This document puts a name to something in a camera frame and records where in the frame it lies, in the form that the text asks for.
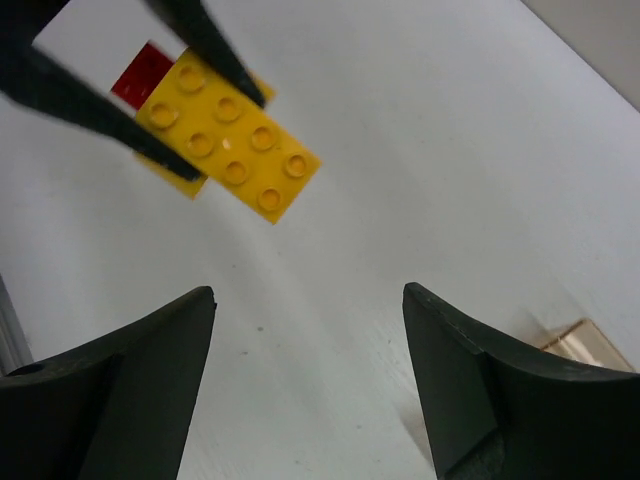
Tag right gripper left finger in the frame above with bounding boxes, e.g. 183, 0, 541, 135
1, 286, 216, 479

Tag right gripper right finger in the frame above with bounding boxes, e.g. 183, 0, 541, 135
402, 282, 639, 479

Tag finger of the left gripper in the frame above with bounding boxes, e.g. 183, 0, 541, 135
1, 44, 200, 181
145, 0, 266, 106

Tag red and yellow lego stack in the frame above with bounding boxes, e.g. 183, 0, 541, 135
111, 42, 174, 111

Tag yellow lego plate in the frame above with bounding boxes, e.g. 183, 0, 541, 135
136, 49, 321, 224

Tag orange transparent container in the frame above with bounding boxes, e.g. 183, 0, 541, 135
534, 318, 636, 373

